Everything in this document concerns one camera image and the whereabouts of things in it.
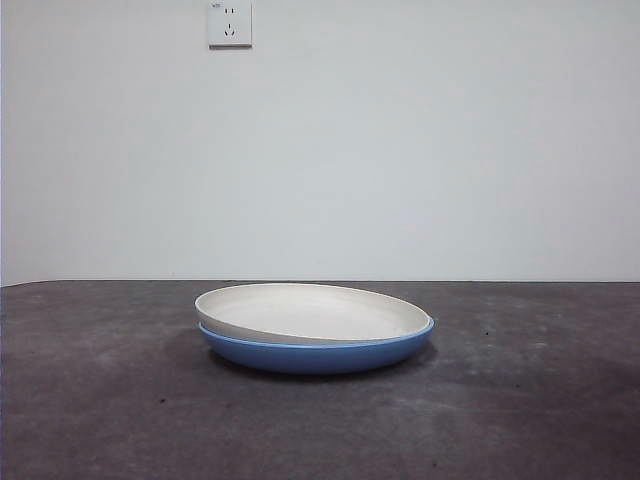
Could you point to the white round plate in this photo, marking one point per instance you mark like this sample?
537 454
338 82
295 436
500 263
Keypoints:
310 312

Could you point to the blue round plate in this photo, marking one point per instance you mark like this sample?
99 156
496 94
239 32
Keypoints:
320 357

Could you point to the white wall socket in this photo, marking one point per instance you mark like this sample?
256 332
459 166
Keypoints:
230 22

